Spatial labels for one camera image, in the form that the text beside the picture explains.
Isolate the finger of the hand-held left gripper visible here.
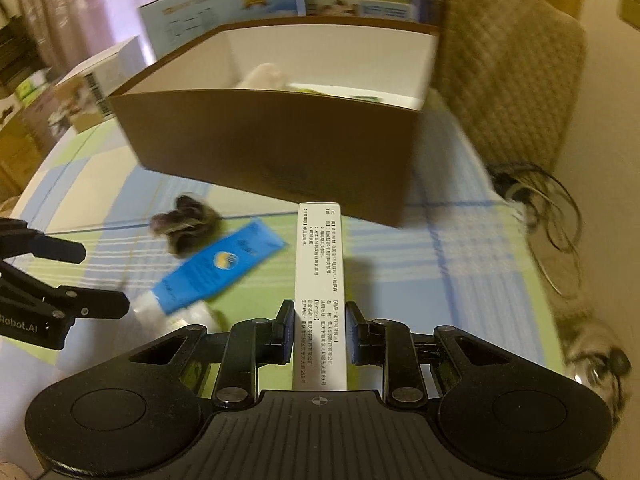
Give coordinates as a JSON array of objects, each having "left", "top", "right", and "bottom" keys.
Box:
[
  {"left": 0, "top": 264, "right": 132, "bottom": 321},
  {"left": 0, "top": 217, "right": 87, "bottom": 265}
]

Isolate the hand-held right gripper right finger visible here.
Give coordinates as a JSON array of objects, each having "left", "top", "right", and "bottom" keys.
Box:
[{"left": 345, "top": 301, "right": 512, "bottom": 408}]

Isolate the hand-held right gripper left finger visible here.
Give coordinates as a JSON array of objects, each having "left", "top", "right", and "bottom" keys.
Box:
[{"left": 127, "top": 299, "right": 296, "bottom": 409}]

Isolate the white medicine box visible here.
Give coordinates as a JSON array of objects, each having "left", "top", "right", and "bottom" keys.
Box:
[{"left": 293, "top": 202, "right": 349, "bottom": 392}]

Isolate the blue cream tube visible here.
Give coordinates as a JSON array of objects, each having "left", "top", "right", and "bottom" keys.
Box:
[{"left": 131, "top": 219, "right": 290, "bottom": 322}]

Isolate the brown cardboard box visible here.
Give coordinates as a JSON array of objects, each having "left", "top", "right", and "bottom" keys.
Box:
[{"left": 108, "top": 16, "right": 442, "bottom": 229}]

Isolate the checked tablecloth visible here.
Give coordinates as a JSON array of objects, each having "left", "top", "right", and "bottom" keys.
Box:
[{"left": 0, "top": 97, "right": 563, "bottom": 391}]

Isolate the pile of assorted boxes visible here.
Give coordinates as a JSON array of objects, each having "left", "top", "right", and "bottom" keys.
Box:
[{"left": 0, "top": 14, "right": 58, "bottom": 203}]

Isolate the small white printed box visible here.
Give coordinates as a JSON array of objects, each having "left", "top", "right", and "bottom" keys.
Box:
[{"left": 54, "top": 35, "right": 147, "bottom": 135}]

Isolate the green flat packet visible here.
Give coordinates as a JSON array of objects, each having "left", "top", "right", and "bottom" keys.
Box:
[{"left": 290, "top": 82, "right": 383, "bottom": 105}]

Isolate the pink curtain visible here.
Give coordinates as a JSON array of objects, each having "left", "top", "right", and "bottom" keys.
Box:
[{"left": 0, "top": 0, "right": 301, "bottom": 81}]

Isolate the white plush item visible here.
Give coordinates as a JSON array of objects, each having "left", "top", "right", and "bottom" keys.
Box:
[{"left": 234, "top": 62, "right": 292, "bottom": 91}]

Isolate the light blue milk carton box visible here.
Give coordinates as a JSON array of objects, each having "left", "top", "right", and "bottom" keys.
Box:
[{"left": 138, "top": 0, "right": 307, "bottom": 60}]

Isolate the quilted beige chair cover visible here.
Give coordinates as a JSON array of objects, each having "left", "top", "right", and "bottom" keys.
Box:
[{"left": 427, "top": 0, "right": 589, "bottom": 177}]

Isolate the tangle of cables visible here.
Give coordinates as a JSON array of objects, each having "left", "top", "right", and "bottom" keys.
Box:
[{"left": 486, "top": 161, "right": 585, "bottom": 297}]

